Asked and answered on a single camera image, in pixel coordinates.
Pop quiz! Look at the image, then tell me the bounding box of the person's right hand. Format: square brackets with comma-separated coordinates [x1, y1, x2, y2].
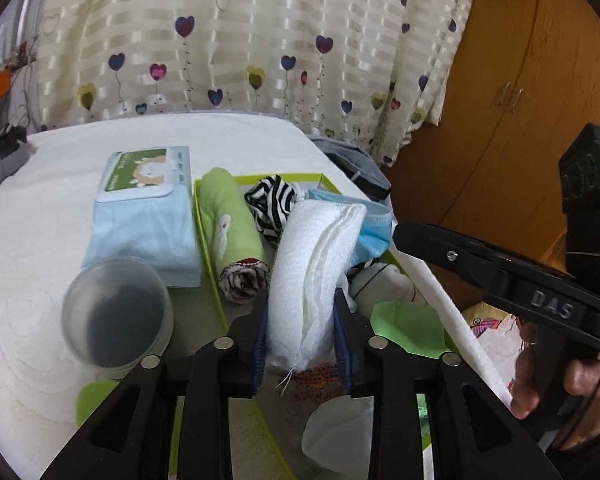
[509, 322, 600, 454]

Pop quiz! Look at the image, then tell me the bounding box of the black white striped cloth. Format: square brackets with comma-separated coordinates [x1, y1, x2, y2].
[243, 174, 302, 249]

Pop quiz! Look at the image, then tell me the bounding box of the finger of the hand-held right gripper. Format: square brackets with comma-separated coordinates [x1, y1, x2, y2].
[392, 220, 512, 294]

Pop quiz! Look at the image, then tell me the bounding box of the grey cloth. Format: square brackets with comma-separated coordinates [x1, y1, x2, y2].
[306, 135, 393, 202]

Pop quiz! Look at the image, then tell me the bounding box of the blue wet wipes pack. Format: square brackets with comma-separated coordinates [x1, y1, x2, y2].
[80, 145, 203, 289]

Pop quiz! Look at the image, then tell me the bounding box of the wooden wardrobe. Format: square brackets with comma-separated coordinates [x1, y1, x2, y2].
[384, 0, 600, 322]

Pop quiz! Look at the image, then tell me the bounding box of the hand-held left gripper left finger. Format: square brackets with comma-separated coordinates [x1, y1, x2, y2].
[40, 302, 271, 480]

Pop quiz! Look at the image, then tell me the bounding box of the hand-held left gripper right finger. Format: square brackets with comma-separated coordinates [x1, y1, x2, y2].
[332, 287, 563, 480]

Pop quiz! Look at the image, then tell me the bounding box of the green towel with red trim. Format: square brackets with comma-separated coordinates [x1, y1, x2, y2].
[199, 166, 273, 307]

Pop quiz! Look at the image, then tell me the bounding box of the pink patterned cloth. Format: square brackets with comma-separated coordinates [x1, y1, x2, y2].
[461, 301, 519, 362]

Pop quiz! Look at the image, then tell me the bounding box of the blue face mask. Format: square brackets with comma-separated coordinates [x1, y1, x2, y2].
[304, 186, 394, 267]

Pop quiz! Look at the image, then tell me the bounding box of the black grey headset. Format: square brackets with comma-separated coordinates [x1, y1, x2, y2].
[0, 124, 32, 197]

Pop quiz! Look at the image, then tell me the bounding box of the yellow-green cardboard box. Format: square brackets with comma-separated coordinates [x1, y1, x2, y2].
[191, 171, 457, 480]

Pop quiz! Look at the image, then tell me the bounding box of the bright green cloth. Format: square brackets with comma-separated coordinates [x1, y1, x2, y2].
[369, 300, 447, 360]

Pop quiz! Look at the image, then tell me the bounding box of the green lidded jar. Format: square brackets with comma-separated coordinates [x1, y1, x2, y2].
[74, 379, 122, 427]

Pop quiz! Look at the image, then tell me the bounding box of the cream curtain with hearts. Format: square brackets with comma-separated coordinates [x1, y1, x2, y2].
[29, 0, 482, 169]

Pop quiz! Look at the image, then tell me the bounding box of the black cable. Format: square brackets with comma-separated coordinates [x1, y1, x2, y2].
[9, 34, 37, 132]

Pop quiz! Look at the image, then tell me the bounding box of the clear jar with dark contents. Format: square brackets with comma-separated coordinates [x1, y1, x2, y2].
[60, 256, 176, 379]

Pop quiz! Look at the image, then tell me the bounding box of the white gauze towel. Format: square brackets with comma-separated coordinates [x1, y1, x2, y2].
[264, 198, 369, 387]

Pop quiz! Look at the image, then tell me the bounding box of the clear printed plastic bag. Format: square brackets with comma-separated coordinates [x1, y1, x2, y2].
[280, 361, 377, 412]

